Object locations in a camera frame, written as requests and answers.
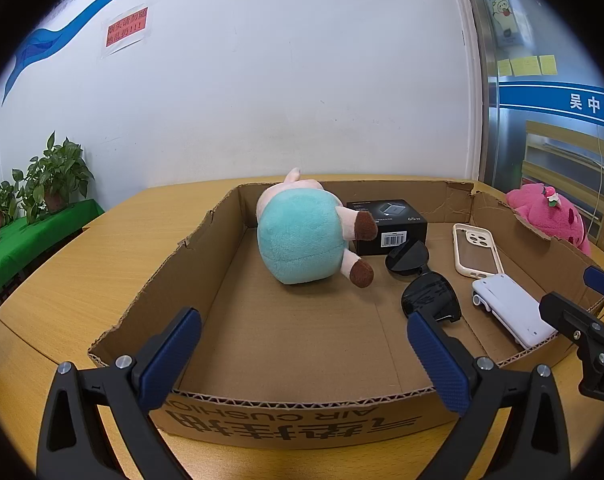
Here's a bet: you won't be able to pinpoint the wooden desktop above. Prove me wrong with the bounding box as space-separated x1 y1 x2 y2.
0 175 604 480

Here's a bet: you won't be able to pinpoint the white folding device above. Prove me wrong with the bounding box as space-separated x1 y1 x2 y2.
471 274 559 350

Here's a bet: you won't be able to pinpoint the pink bear plush toy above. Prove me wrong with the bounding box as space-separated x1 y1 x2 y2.
505 183 593 256

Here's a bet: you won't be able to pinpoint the grey door frame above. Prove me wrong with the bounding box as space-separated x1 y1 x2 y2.
456 0 501 187

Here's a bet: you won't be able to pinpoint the pink pig plush toy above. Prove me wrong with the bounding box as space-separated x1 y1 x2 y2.
256 167 379 289

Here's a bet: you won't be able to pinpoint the black sunglasses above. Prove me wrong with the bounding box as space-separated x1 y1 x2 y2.
385 240 463 323

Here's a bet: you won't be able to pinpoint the light wooden shelf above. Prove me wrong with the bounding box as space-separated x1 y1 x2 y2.
521 120 604 222

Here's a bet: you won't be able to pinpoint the cartoon sheep poster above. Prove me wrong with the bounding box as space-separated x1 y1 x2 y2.
484 0 533 49

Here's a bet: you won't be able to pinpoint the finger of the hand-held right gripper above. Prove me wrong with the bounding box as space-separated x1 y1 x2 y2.
538 291 604 361
583 266 604 306

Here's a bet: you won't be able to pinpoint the beige phone case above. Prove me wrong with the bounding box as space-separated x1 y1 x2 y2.
452 223 505 280

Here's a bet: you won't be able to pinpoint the red wall sign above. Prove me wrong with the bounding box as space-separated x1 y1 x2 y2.
102 6 150 58

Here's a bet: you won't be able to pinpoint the blue wall stripe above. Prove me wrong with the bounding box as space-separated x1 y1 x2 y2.
2 0 397 106

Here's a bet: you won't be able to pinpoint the green cloth covered table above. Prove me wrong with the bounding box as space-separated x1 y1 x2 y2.
0 199 106 311

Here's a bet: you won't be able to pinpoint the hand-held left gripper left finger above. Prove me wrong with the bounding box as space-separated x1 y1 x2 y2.
36 306 203 480

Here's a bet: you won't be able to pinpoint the large potted green plant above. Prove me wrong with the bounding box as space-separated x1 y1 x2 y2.
22 131 95 223

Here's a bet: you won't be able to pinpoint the blue window banner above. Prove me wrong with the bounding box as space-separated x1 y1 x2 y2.
498 80 604 134

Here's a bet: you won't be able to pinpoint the small black product box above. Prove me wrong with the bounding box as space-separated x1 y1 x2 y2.
346 199 429 257

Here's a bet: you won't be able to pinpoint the cardboard box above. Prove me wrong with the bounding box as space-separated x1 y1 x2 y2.
88 180 604 451

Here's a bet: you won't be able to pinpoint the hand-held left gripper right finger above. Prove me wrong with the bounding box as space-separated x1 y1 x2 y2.
406 310 572 480

